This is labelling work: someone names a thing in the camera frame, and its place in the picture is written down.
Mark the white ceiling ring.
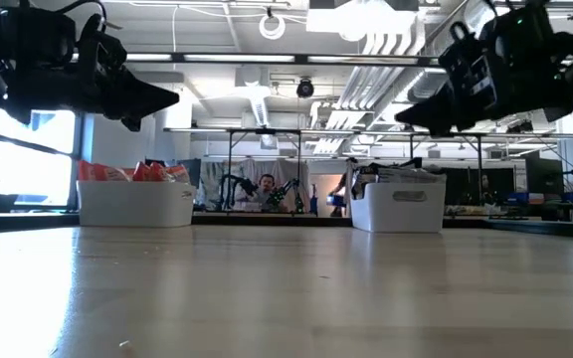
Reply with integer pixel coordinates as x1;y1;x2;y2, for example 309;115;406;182
258;12;287;41

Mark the dark computer monitor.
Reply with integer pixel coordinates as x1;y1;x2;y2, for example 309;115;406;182
524;157;565;196

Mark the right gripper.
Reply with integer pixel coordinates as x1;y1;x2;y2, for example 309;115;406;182
394;2;573;136

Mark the black ceiling dome camera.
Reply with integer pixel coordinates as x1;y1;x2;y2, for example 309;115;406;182
294;77;316;99

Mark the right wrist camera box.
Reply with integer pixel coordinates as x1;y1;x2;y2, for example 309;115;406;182
437;21;497;108

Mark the distant black rig frame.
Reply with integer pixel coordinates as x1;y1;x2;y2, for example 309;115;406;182
408;131;484;205
226;127;303;215

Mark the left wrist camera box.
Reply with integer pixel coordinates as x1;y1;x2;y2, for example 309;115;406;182
0;6;78;69

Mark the person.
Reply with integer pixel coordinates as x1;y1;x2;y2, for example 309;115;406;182
251;172;287;213
326;171;351;219

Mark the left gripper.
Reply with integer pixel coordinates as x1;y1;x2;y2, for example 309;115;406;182
0;13;181;133

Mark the large bright window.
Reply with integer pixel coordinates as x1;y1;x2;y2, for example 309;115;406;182
0;101;92;208

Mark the white plastic bin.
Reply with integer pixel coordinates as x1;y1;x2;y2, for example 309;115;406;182
349;180;448;234
76;179;198;229

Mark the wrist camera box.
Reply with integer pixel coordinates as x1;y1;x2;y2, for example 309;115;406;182
437;21;497;108
0;6;78;69

